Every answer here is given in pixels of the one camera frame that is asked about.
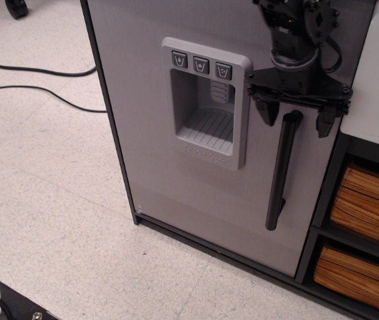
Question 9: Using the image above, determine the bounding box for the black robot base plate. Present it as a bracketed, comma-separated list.
[0, 282, 58, 320]

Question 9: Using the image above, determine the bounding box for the upper wooden drawer box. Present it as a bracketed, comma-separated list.
[330, 164, 379, 243]

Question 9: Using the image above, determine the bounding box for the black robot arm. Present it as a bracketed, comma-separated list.
[245, 1, 353, 138]

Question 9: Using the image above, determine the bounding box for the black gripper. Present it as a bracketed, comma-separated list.
[245, 54, 353, 138]

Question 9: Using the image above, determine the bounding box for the grey water dispenser panel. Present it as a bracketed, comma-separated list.
[161, 37, 252, 171]

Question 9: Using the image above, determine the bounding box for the dark grey fridge cabinet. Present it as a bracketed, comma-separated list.
[79, 0, 310, 284]

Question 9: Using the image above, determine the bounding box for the black caster wheel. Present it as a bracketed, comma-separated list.
[5, 0, 29, 19]

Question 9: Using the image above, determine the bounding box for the grey toy fridge door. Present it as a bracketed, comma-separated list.
[87, 0, 376, 278]

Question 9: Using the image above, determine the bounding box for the black bar door handle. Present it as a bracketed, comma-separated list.
[265, 110, 303, 231]

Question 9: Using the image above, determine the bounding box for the dark grey shelf unit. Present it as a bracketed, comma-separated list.
[292, 133, 379, 319]

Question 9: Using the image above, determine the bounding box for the lower black floor cable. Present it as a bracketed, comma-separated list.
[0, 85, 107, 113]

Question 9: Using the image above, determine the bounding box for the upper black floor cable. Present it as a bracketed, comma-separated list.
[0, 52, 97, 77]

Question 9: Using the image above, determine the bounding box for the black floor cable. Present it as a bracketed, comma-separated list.
[0, 85, 107, 113]
[0, 52, 97, 77]

